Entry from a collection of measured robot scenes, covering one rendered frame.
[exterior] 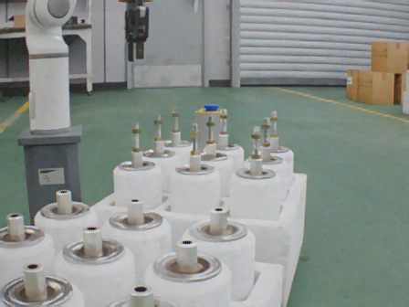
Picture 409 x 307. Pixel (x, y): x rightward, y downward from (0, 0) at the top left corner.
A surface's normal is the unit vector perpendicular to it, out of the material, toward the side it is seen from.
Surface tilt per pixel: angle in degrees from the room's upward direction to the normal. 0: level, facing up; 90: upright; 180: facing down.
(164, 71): 90
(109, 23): 90
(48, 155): 93
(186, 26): 90
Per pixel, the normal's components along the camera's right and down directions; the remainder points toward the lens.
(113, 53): 0.22, 0.20
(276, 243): -0.27, 0.20
